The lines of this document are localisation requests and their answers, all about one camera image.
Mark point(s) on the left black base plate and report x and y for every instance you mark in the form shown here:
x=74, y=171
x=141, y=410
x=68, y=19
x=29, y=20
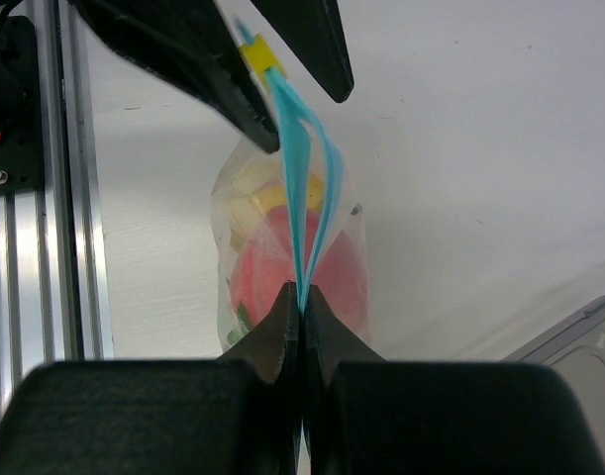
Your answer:
x=22, y=156

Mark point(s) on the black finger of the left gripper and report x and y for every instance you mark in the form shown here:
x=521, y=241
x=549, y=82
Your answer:
x=188, y=45
x=313, y=30

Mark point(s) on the aluminium rail frame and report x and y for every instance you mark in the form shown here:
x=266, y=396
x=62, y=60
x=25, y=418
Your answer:
x=54, y=302

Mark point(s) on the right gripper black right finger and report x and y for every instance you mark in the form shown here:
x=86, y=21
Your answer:
x=368, y=415

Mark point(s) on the yellow pear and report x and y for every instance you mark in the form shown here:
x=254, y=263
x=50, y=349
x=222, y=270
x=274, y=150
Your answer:
x=256, y=189

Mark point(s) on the clear zip top bag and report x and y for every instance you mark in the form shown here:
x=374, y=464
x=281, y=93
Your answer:
x=317, y=239

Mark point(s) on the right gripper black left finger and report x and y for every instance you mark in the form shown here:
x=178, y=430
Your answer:
x=235, y=414

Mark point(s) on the grey translucent plastic bin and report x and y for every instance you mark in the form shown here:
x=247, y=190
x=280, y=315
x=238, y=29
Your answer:
x=582, y=330

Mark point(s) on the green chayote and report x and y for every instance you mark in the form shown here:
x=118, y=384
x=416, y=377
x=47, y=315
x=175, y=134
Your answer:
x=241, y=326

